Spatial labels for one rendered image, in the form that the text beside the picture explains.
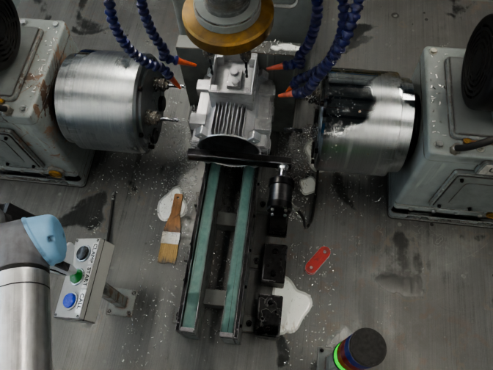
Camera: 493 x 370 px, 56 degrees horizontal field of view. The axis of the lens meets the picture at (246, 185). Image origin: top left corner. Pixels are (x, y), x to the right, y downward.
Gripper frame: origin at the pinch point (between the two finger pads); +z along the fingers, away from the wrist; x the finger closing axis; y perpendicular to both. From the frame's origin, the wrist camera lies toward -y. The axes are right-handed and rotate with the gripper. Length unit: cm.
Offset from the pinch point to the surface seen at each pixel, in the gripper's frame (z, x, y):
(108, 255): 5.7, -3.5, 5.8
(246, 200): 27.4, -24.2, 27.2
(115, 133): 0.4, -1.3, 33.7
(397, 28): 53, -59, 100
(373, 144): 19, -57, 35
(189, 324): 24.1, -15.6, -4.9
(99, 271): 4.4, -3.5, 1.8
